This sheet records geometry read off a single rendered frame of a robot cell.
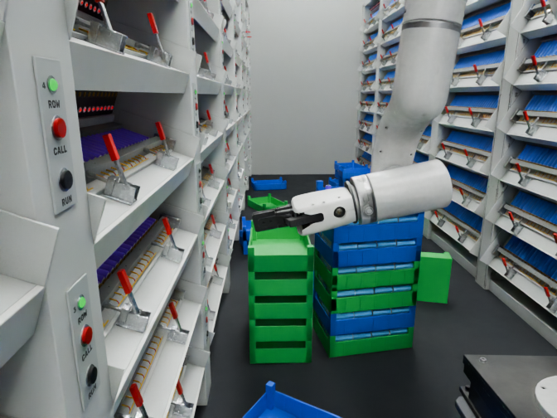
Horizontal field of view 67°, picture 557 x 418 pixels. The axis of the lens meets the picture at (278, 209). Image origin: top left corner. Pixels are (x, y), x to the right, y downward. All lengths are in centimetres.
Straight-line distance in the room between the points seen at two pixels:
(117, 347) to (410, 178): 51
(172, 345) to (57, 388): 57
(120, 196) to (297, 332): 93
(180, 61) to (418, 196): 60
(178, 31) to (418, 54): 55
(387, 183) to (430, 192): 7
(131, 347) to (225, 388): 77
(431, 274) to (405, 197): 118
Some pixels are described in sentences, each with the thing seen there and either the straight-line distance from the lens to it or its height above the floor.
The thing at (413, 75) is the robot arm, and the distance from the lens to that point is 71.
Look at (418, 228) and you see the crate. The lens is 142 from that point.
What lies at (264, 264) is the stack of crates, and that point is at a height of 35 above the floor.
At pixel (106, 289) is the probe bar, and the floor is 56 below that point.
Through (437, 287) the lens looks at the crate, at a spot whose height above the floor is 7.
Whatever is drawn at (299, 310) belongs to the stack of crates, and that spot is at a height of 19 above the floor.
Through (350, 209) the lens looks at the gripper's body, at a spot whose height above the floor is 66.
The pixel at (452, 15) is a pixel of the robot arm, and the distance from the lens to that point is 74.
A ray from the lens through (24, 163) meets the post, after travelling 36.
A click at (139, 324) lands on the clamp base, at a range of 66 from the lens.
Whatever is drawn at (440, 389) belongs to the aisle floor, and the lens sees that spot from 144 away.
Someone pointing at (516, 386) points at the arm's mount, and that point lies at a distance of 87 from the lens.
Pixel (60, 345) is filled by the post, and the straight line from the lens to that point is 41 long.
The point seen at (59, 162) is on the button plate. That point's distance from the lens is 40.
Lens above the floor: 84
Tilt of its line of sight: 15 degrees down
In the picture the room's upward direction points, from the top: straight up
